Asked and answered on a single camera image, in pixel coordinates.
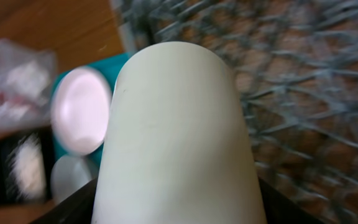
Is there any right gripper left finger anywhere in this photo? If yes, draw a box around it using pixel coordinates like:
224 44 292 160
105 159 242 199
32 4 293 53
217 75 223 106
30 179 98 224

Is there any black plastic tray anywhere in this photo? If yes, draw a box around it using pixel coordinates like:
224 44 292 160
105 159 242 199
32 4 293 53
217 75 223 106
0 127 55 206

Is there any clear plastic waste bin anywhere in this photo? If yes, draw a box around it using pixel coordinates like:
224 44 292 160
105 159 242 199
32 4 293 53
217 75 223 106
0 39 57 131

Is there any large white plate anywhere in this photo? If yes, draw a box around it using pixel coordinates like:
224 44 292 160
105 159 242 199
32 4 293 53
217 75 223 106
51 66 112 156

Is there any white tissue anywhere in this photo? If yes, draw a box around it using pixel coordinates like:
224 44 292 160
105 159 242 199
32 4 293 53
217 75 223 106
0 60 51 127

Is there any teal serving tray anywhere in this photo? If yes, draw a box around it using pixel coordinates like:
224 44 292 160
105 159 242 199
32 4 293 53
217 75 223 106
53 54 129 167

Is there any grey bowl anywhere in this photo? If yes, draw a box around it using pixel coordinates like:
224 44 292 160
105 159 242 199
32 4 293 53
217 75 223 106
50 155 99 205

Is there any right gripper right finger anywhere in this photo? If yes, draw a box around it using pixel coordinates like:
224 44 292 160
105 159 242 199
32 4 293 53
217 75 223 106
259 178 323 224

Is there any white cup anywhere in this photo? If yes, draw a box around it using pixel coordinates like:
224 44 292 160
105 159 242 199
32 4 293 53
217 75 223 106
92 42 267 224

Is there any grey dishwasher rack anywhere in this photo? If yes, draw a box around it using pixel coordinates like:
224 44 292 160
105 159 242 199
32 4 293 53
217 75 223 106
111 0 358 223

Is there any cooked white rice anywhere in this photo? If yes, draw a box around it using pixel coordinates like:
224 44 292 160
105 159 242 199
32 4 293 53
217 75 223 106
9 134 47 200

